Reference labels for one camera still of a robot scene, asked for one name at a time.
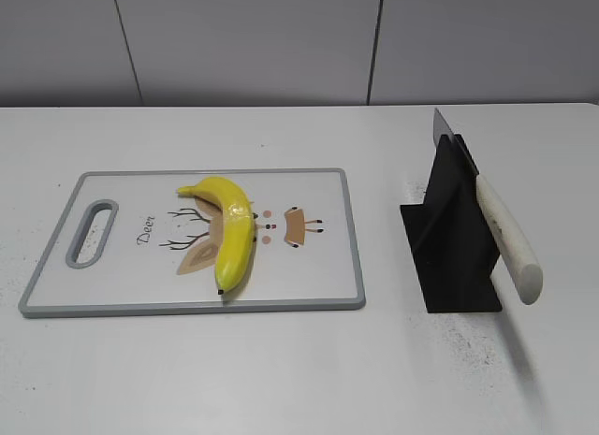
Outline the white grey-rimmed cutting board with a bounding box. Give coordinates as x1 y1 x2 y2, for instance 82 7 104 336
19 168 365 318

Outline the white-handled kitchen knife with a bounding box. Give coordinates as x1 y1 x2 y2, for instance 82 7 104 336
433 108 543 305

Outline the yellow plastic banana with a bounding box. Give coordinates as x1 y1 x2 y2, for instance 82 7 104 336
177 176 256 295

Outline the black knife stand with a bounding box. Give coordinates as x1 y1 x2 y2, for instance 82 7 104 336
400 134 503 313

